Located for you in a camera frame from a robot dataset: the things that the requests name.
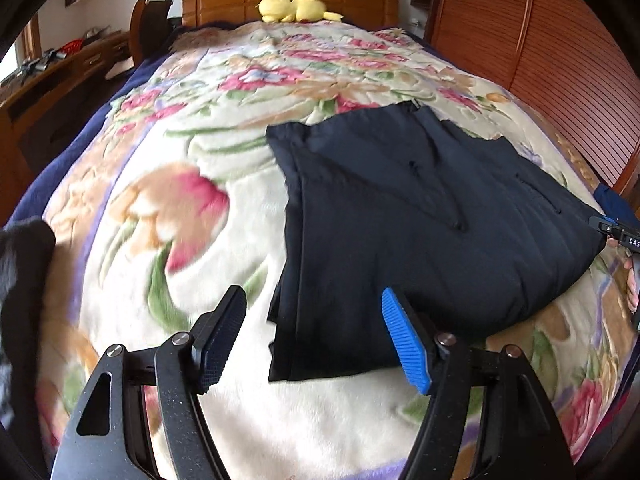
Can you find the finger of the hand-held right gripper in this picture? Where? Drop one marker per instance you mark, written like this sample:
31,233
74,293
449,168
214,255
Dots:
606,221

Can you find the yellow plush toy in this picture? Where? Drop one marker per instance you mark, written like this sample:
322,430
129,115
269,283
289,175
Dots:
295,7

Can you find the floral plush blanket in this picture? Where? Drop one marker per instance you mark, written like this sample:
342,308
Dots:
200,135

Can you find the window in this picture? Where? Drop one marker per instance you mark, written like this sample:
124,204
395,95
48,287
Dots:
20,55

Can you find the wooden chair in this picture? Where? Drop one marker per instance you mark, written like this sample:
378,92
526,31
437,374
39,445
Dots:
147,25

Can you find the wooden louvered wardrobe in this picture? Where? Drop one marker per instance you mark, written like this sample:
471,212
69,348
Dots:
550,50

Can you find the black double-breasted coat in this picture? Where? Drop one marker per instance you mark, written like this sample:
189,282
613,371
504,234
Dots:
400,235

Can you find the wooden desk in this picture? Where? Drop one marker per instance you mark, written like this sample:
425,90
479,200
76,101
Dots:
45,85

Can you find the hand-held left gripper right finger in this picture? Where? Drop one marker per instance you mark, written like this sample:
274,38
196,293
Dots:
405,340

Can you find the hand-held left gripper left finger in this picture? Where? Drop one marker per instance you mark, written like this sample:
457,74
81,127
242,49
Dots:
220,340

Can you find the dark grey folded garment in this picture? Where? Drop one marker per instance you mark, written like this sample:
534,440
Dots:
22,270

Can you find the red basket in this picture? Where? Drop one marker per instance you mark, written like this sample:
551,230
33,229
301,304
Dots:
72,46

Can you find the person's right hand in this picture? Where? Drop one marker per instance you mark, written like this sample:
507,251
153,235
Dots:
634,285

